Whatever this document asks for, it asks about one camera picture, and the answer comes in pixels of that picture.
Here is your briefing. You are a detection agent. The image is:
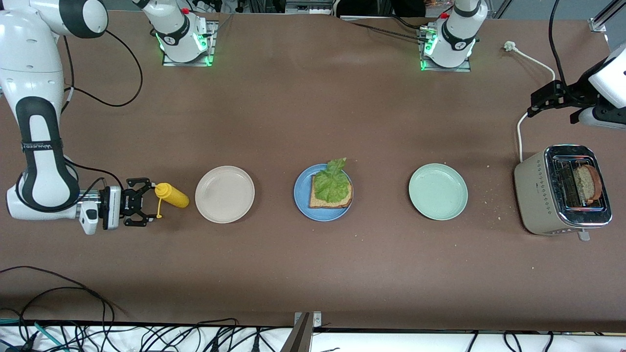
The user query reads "blue round plate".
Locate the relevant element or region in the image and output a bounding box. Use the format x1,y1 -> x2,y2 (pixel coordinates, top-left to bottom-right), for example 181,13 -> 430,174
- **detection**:
293,164 -> 354,222

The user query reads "teal cable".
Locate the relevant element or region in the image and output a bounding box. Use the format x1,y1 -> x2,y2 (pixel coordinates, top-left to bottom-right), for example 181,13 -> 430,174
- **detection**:
0,318 -> 67,351

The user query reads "pale green round plate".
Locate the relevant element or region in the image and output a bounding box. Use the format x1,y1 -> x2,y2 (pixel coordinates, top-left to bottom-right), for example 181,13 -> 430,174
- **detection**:
408,163 -> 469,221

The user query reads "black floor cable narrow loop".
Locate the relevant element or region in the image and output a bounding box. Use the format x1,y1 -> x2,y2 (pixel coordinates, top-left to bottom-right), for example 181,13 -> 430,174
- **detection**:
19,287 -> 115,343

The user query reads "black floor cable wide loop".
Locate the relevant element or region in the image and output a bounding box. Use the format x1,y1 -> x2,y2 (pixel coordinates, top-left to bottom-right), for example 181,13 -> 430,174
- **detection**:
0,266 -> 130,318

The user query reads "beige round plate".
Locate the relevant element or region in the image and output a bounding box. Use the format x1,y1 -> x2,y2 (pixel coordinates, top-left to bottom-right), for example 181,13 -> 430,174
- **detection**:
195,166 -> 255,224

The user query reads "white right gripper mount plate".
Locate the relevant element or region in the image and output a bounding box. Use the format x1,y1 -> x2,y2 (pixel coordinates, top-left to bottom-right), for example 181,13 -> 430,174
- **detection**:
101,185 -> 122,230

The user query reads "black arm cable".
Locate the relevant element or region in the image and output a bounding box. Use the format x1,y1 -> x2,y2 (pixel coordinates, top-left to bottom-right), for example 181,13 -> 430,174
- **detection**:
61,30 -> 143,196
549,0 -> 577,93

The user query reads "aluminium frame corner profile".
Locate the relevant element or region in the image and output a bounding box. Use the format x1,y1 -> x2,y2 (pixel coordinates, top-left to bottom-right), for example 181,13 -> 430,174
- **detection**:
589,0 -> 626,33

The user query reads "long black base cable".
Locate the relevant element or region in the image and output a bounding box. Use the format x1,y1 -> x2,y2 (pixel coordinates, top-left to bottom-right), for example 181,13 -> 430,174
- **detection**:
340,20 -> 431,44

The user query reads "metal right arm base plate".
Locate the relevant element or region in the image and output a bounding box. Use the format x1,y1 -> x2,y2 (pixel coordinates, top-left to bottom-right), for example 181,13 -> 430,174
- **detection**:
162,21 -> 216,67

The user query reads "short black base cable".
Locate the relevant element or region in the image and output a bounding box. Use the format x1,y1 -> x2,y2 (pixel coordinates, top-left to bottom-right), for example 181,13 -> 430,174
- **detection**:
386,14 -> 431,31

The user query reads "grey metal rack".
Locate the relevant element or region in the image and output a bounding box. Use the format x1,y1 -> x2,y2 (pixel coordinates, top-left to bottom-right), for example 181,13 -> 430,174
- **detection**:
286,0 -> 335,14

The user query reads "beige and chrome toaster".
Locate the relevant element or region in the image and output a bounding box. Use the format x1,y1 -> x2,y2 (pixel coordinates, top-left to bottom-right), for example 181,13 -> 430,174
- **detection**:
514,144 -> 613,242

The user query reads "green lettuce leaf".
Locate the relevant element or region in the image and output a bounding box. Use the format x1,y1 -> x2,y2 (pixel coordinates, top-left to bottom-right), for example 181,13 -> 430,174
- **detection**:
313,157 -> 353,205

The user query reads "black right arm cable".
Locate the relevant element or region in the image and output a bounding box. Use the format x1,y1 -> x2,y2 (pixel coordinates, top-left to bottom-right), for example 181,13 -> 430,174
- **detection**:
61,30 -> 143,196

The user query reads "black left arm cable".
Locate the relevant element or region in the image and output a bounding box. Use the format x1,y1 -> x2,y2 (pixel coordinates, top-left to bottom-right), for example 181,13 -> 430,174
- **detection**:
549,0 -> 577,93

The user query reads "grey metal mounting post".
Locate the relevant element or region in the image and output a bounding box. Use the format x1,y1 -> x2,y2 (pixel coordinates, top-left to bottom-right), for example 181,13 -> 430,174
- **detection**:
281,311 -> 322,352

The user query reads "white toaster power cable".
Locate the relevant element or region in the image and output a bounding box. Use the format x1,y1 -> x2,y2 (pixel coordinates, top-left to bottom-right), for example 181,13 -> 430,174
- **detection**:
504,41 -> 556,163

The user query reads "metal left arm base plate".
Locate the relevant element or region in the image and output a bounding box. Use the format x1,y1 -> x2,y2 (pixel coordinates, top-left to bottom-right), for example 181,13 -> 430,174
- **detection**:
418,24 -> 472,73

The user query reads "brown bread slice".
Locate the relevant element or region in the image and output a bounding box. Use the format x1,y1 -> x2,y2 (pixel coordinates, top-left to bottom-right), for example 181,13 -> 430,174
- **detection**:
573,165 -> 603,205
309,175 -> 354,209

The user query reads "yellow squeeze bottle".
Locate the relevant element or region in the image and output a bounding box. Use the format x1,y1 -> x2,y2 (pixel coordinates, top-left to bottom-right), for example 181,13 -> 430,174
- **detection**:
155,183 -> 190,219

